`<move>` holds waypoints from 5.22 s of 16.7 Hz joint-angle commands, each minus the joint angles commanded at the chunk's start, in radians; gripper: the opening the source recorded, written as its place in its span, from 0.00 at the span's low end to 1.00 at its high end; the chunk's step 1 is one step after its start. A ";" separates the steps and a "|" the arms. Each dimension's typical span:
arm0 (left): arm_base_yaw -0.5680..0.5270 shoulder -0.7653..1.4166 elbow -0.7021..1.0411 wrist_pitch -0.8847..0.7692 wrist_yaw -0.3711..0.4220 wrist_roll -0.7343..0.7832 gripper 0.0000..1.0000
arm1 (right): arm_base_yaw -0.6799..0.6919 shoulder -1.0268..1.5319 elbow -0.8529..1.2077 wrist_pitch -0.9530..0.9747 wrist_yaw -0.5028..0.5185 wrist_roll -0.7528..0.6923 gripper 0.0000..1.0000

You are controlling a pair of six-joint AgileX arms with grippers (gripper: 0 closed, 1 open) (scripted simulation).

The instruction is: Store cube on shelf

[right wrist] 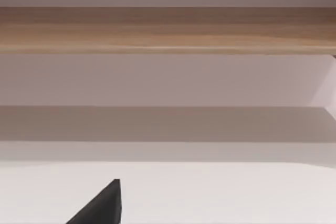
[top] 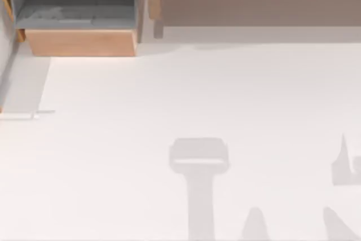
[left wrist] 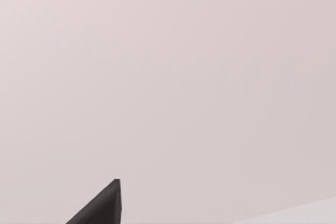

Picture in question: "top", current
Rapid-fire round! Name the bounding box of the pulled-out grey drawer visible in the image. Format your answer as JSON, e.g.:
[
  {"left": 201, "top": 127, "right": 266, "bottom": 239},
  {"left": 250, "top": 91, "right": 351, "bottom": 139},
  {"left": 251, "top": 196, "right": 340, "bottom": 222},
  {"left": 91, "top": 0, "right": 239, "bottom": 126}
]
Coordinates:
[{"left": 7, "top": 0, "right": 145, "bottom": 30}]

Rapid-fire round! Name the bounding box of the pale wooden drawer front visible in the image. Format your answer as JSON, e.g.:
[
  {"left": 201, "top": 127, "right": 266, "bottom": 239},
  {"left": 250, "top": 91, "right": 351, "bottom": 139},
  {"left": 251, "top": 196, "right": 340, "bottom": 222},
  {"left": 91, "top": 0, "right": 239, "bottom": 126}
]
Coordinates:
[{"left": 24, "top": 28, "right": 139, "bottom": 57}]

